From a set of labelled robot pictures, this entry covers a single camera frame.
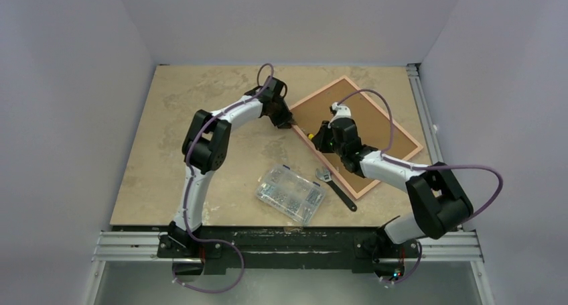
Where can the aluminium rail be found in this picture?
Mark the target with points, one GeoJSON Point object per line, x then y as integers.
{"type": "Point", "coordinates": [428, 127]}
{"type": "Point", "coordinates": [146, 246]}

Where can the aluminium rail front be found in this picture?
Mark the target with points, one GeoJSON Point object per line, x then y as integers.
{"type": "Point", "coordinates": [146, 246]}

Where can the clear screw organizer box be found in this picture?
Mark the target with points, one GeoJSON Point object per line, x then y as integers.
{"type": "Point", "coordinates": [290, 194]}

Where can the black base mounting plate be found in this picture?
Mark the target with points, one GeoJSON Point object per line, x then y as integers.
{"type": "Point", "coordinates": [236, 260]}

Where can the adjustable wrench black handle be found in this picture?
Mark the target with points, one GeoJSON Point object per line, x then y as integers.
{"type": "Point", "coordinates": [325, 175]}

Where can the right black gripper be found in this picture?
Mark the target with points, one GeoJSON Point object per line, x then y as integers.
{"type": "Point", "coordinates": [321, 139]}

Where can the pink picture frame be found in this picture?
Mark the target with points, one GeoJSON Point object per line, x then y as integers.
{"type": "Point", "coordinates": [372, 124]}

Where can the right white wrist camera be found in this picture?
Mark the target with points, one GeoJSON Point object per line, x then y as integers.
{"type": "Point", "coordinates": [339, 111]}

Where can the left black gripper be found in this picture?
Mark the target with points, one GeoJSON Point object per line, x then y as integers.
{"type": "Point", "coordinates": [286, 121]}

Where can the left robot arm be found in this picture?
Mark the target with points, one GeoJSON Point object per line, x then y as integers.
{"type": "Point", "coordinates": [205, 149]}

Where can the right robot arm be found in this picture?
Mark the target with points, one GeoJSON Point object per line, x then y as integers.
{"type": "Point", "coordinates": [438, 202]}

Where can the aluminium rail right side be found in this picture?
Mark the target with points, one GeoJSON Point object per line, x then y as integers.
{"type": "Point", "coordinates": [428, 127]}

